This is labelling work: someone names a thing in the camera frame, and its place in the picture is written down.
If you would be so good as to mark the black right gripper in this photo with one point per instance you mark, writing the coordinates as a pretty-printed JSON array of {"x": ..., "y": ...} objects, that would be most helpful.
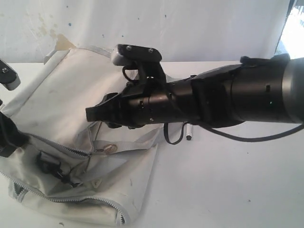
[{"x": 139, "y": 105}]

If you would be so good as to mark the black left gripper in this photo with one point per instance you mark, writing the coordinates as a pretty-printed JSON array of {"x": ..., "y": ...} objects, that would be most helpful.
[{"x": 11, "y": 138}]

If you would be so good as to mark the white fabric backpack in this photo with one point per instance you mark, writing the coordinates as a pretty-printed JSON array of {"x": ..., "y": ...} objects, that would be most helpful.
[{"x": 71, "y": 168}]

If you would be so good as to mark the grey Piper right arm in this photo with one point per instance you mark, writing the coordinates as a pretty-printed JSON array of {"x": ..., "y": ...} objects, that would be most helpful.
[{"x": 258, "y": 90}]

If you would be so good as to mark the white marker black cap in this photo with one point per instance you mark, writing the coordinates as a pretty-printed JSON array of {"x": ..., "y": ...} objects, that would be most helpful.
[{"x": 189, "y": 132}]

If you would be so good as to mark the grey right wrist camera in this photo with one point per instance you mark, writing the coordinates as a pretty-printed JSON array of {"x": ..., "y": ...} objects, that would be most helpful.
[{"x": 126, "y": 55}]

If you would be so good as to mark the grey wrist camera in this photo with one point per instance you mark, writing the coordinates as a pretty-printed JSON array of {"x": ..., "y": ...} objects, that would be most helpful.
[
  {"x": 126, "y": 55},
  {"x": 8, "y": 76}
]

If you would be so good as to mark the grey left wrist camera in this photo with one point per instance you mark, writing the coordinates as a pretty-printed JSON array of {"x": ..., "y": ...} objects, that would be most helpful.
[{"x": 8, "y": 76}]

